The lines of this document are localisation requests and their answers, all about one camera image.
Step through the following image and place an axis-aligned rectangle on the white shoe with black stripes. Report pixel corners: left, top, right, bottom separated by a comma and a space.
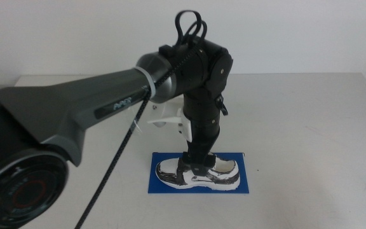
155, 154, 241, 191

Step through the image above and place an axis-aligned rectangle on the blue rectangular mat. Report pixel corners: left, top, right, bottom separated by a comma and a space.
147, 151, 250, 195

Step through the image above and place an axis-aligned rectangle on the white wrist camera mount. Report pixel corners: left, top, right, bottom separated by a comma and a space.
147, 98, 194, 143

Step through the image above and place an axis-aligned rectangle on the white cable tie ring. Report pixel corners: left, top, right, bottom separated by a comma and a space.
134, 66, 157, 100

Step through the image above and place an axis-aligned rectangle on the black braided cable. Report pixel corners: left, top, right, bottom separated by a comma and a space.
74, 9, 208, 229

